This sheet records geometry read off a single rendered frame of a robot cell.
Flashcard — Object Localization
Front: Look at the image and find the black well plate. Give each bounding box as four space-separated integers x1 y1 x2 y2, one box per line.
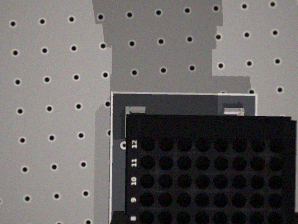
125 114 297 224

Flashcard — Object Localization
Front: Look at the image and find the grey flat rectangular plate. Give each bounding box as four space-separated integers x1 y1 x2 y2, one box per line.
0 0 298 224

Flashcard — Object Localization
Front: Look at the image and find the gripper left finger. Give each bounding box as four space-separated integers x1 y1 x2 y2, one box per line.
110 211 128 224

